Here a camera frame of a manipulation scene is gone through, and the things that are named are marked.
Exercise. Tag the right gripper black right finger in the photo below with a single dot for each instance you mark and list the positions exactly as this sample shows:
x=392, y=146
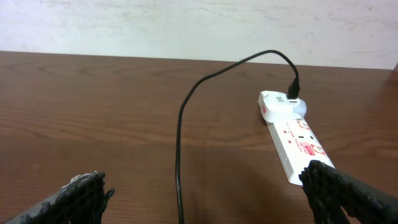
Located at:
x=334, y=196

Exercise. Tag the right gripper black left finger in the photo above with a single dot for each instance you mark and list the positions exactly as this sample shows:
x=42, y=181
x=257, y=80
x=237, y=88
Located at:
x=82, y=201

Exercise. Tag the white charger adapter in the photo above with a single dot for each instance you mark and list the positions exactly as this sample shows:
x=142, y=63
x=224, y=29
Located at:
x=275, y=106

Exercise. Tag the white power strip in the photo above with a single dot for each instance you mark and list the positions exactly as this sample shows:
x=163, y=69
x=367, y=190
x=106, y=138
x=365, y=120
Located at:
x=296, y=145

